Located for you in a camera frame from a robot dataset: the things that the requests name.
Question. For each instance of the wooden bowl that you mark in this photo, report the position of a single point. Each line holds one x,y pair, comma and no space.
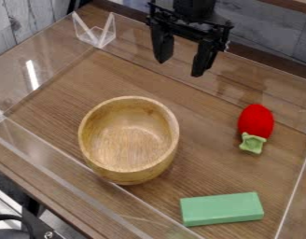
130,137

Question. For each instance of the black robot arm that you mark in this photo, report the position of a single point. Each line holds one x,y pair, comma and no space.
192,20

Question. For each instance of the green rectangular block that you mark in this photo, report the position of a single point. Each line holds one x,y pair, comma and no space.
218,209

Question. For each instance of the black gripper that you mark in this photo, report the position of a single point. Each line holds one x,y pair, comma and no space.
194,21

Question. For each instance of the black metal clamp bracket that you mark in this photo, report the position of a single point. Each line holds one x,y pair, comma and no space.
42,230

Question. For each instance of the red plush strawberry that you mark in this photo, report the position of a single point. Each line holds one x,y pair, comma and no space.
256,126

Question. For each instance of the clear acrylic corner bracket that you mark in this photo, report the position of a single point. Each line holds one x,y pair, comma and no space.
96,36

